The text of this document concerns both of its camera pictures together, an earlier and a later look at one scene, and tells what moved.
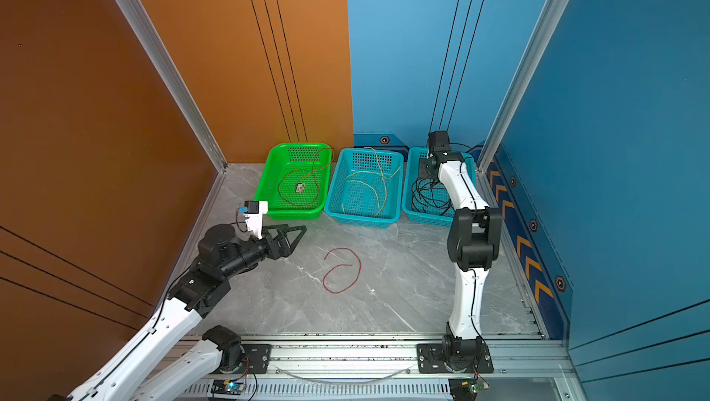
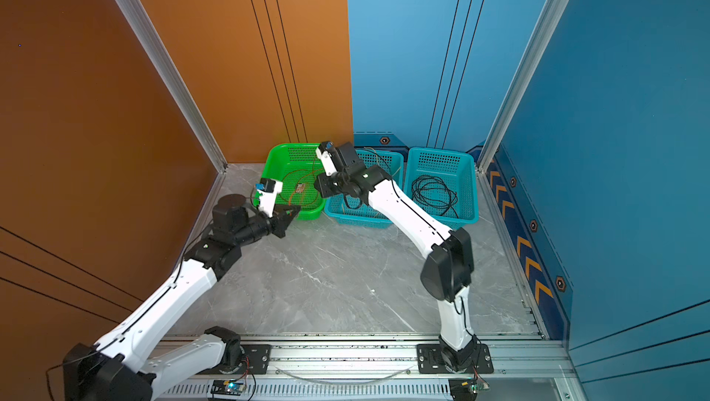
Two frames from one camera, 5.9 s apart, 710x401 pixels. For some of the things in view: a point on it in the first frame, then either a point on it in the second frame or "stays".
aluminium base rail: x=525 y=368 stays
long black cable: x=431 y=196 stays
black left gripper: x=283 y=249 → x=281 y=220
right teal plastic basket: x=425 y=201 stays
